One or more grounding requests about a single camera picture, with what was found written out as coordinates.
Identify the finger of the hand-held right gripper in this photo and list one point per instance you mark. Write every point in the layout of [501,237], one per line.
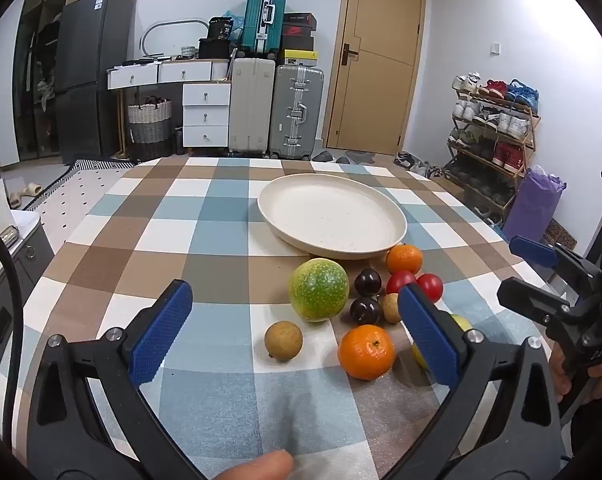
[523,297]
[533,252]

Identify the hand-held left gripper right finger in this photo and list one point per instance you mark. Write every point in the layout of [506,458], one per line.
[428,330]

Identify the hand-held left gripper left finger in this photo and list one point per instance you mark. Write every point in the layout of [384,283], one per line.
[161,330]

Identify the yellow round fruit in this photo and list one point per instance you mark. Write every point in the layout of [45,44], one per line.
[462,322]

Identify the red tomato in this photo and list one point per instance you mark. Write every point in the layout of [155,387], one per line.
[430,286]
[398,281]

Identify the large orange tangerine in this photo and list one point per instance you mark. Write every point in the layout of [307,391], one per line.
[367,352]

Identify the small orange tangerine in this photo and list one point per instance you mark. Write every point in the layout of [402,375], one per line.
[404,259]

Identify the large green round fruit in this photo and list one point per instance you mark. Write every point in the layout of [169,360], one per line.
[318,290]

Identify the brown kiwi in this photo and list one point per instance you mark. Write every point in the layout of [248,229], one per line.
[283,340]

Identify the cream round plate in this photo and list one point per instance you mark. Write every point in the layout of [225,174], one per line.
[331,210]

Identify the person's right hand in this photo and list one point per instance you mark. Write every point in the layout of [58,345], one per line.
[561,375]

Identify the person's left hand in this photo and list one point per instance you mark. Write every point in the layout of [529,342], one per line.
[261,466]

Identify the brown doormat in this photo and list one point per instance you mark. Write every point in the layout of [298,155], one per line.
[558,235]

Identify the purple bag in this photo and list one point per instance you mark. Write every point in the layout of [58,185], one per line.
[531,205]

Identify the dark purple plum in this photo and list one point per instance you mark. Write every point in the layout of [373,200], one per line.
[367,282]
[365,311]

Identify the checkered tablecloth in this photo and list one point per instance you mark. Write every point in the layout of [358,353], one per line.
[221,260]

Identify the wooden shoe rack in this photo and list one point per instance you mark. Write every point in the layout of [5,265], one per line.
[528,152]

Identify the group of assorted shoes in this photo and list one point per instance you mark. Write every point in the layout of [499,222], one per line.
[506,122]

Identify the dark sneakers pile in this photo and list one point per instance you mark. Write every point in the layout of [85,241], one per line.
[416,164]

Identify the grey side cabinet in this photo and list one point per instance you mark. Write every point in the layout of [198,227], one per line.
[31,255]

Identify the patterned floor rug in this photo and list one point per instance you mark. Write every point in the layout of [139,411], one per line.
[76,180]

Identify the grey slipper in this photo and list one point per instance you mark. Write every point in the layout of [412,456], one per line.
[343,159]
[322,156]

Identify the woven laundry basket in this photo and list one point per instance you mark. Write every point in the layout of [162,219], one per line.
[150,127]

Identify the white drawer cabinet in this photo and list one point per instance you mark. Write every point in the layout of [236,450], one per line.
[206,115]

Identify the white suitcase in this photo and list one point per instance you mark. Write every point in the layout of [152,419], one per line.
[251,105]

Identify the wooden door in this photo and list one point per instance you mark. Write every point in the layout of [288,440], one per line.
[376,60]

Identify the silver suitcase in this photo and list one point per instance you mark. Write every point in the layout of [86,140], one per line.
[296,110]

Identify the white desk with drawers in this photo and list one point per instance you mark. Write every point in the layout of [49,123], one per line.
[171,72]

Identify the dark open wardrobe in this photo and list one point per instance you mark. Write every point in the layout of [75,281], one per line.
[41,85]

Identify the black refrigerator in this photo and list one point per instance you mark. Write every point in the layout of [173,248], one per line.
[91,60]

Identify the black storage box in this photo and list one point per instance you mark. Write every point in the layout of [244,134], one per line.
[214,49]

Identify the yellow and black shoe box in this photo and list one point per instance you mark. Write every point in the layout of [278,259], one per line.
[297,57]

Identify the black bag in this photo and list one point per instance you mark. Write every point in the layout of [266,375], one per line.
[220,29]

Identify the blue plastic bag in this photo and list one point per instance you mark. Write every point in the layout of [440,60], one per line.
[237,24]

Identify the teal suitcase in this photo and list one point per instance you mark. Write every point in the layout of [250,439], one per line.
[263,15]

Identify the arched metal frame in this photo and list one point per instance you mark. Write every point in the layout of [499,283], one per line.
[173,22]

